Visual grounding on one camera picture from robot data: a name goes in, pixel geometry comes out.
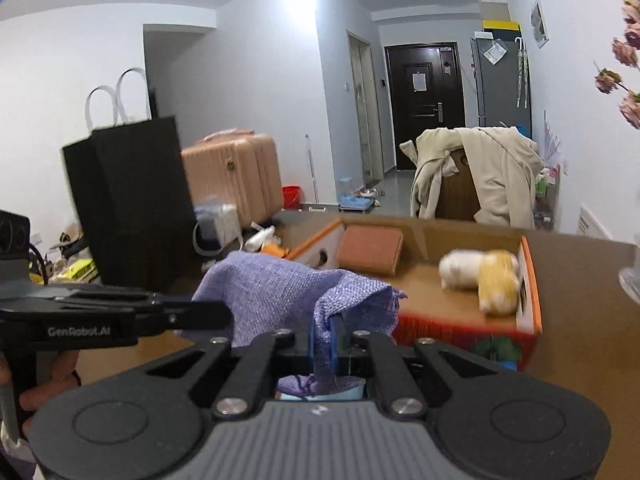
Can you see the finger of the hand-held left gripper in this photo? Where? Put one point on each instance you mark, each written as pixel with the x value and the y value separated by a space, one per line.
pixel 200 314

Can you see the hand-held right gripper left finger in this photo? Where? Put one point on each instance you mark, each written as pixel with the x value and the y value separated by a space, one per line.
pixel 284 346

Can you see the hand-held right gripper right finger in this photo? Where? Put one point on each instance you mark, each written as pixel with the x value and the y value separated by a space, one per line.
pixel 364 346

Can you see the purple knitted cloth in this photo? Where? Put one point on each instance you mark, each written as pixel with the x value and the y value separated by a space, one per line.
pixel 280 290

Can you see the orange-edged cardboard box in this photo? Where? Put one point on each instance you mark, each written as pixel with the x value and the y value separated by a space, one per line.
pixel 425 295

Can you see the person's left hand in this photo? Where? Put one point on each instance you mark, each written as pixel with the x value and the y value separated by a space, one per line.
pixel 42 396

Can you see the yellow packet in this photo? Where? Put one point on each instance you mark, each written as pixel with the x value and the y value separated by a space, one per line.
pixel 75 269

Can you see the white plastic container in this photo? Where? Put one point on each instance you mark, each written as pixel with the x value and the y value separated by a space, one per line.
pixel 217 227

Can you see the white bottle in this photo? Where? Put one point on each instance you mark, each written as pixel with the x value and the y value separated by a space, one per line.
pixel 260 239

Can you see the large black paper bag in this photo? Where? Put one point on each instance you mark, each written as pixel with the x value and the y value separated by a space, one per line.
pixel 142 200

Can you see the small black paper bag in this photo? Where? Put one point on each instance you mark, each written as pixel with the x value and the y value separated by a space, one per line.
pixel 80 200

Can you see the white and yellow plush toy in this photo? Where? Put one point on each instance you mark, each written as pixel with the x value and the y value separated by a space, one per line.
pixel 487 280

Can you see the pink suitcase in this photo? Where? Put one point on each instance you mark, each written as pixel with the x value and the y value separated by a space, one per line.
pixel 230 175

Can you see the red basin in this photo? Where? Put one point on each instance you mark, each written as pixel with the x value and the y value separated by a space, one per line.
pixel 292 197

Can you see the pet feeder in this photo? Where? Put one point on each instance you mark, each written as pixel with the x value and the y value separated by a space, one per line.
pixel 356 195

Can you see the beige coat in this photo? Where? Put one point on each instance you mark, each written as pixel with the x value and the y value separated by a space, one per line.
pixel 505 175

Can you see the dark entrance door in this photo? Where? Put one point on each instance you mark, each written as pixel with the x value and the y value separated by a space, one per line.
pixel 425 125

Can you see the cluttered storage shelf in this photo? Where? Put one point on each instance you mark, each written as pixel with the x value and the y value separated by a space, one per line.
pixel 546 200

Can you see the white interior door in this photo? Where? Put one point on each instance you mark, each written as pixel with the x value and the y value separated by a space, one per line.
pixel 365 110

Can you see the paper sheet on door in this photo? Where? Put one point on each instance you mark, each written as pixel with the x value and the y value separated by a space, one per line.
pixel 419 82

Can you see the glass vase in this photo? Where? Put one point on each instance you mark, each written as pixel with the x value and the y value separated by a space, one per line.
pixel 631 275

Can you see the grey refrigerator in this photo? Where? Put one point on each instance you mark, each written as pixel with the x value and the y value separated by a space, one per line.
pixel 500 95

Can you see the folded umbrella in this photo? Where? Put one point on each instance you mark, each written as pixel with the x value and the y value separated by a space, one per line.
pixel 522 72

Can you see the paper note on refrigerator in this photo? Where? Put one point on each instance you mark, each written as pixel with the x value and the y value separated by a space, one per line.
pixel 494 52

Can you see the yellow box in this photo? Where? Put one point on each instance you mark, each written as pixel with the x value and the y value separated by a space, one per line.
pixel 501 27

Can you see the pink dried flowers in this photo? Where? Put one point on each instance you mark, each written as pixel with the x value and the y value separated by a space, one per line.
pixel 625 52

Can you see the white wall heater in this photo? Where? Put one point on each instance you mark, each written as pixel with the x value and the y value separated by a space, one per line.
pixel 594 222

